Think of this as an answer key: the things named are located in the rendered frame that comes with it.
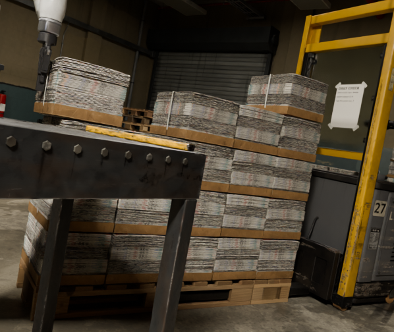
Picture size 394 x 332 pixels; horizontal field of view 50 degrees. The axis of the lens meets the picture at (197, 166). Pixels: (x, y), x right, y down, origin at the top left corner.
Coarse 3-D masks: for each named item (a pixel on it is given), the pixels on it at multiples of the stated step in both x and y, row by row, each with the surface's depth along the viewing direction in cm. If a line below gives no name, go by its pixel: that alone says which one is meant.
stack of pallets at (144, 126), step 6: (126, 108) 854; (132, 108) 843; (126, 114) 846; (132, 114) 842; (138, 114) 844; (144, 114) 823; (150, 114) 825; (132, 120) 837; (138, 120) 906; (144, 120) 819; (150, 120) 876; (126, 126) 838; (132, 126) 839; (144, 126) 819; (144, 132) 819
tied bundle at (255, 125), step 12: (240, 108) 213; (252, 108) 215; (240, 120) 212; (252, 120) 216; (264, 120) 220; (276, 120) 224; (240, 132) 213; (252, 132) 217; (264, 132) 220; (276, 132) 226; (264, 144) 222; (276, 144) 226
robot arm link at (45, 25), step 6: (42, 18) 172; (48, 18) 172; (42, 24) 172; (48, 24) 172; (54, 24) 173; (60, 24) 175; (42, 30) 172; (48, 30) 172; (54, 30) 173; (60, 30) 177
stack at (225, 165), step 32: (224, 160) 210; (256, 160) 222; (224, 192) 218; (32, 224) 191; (160, 224) 196; (224, 224) 215; (256, 224) 226; (32, 256) 184; (96, 256) 182; (128, 256) 190; (160, 256) 199; (192, 256) 208; (224, 256) 218; (256, 256) 229; (32, 288) 182; (128, 288) 193; (192, 288) 210; (224, 288) 221; (32, 320) 170
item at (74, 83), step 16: (64, 64) 162; (80, 64) 165; (64, 80) 163; (80, 80) 167; (96, 80) 170; (112, 80) 173; (128, 80) 176; (48, 96) 172; (64, 96) 164; (80, 96) 167; (96, 96) 171; (112, 96) 174; (112, 112) 176
